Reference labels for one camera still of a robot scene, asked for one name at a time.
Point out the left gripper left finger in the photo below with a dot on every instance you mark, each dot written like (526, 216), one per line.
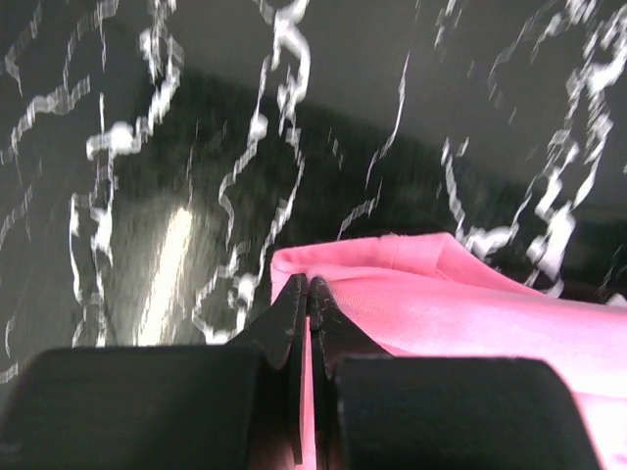
(276, 402)

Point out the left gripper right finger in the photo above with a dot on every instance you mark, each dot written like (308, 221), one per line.
(334, 336)

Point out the pink t-shirt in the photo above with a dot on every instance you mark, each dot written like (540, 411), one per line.
(427, 295)

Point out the black marble pattern mat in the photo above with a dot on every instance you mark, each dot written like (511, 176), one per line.
(155, 154)

